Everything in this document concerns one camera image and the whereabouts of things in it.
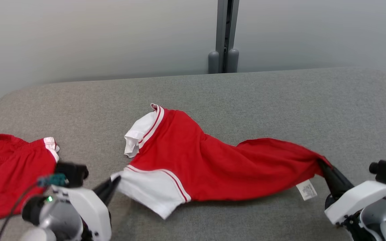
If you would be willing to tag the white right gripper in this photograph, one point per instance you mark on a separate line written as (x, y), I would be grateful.
(354, 197)

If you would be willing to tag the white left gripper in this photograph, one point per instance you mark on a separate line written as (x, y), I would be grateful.
(89, 211)

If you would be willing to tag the red shorts with white stripes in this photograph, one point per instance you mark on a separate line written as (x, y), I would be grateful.
(8, 174)

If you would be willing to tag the red jersey with white sleeves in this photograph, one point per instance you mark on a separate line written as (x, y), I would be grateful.
(213, 160)

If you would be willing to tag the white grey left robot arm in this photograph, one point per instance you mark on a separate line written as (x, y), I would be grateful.
(59, 221)

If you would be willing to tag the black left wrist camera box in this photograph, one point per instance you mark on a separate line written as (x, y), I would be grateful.
(74, 170)

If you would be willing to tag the grey cylindrical post foot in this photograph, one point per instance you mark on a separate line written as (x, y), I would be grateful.
(213, 63)
(233, 62)

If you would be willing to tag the grey partition post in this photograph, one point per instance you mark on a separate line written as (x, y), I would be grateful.
(226, 26)

